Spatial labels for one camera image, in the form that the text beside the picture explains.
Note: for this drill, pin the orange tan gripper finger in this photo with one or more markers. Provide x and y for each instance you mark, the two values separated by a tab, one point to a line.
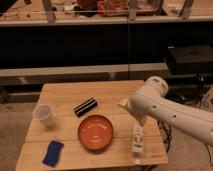
124	103

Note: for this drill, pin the orange ceramic bowl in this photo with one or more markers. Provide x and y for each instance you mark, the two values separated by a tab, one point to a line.
95	132

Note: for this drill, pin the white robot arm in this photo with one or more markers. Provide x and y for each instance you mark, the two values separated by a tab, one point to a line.
149	100

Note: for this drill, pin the black striped box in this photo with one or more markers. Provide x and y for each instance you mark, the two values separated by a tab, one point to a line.
85	107

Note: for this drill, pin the wooden folding table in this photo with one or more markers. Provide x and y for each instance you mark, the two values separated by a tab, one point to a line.
63	98

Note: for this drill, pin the black box on shelf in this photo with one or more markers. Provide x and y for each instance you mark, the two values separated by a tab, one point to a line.
195	59

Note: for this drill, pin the clear plastic cup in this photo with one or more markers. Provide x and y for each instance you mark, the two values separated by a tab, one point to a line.
43	113

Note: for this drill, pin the blue sponge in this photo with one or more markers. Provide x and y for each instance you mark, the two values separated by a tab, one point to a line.
52	155

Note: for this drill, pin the orange object on shelf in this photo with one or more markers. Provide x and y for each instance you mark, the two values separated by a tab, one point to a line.
108	8

